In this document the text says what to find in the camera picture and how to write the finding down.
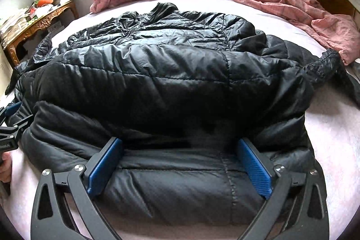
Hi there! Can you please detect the black quilted down jacket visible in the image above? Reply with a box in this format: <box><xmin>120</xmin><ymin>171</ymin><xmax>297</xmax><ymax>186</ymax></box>
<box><xmin>9</xmin><ymin>3</ymin><xmax>359</xmax><ymax>225</ymax></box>

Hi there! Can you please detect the left hand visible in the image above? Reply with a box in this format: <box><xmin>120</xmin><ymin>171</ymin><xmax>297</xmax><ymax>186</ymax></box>
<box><xmin>0</xmin><ymin>152</ymin><xmax>12</xmax><ymax>183</ymax></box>

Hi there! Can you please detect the carved wooden side table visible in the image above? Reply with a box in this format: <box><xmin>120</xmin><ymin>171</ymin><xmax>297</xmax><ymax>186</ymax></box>
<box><xmin>4</xmin><ymin>0</ymin><xmax>79</xmax><ymax>68</ymax></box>

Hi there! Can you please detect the stack of papers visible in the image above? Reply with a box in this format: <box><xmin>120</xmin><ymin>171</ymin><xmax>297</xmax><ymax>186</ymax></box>
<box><xmin>1</xmin><ymin>15</ymin><xmax>28</xmax><ymax>45</ymax></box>

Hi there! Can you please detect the orange plush toy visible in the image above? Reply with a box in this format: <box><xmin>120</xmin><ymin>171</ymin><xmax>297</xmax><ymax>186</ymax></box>
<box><xmin>37</xmin><ymin>0</ymin><xmax>54</xmax><ymax>7</ymax></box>

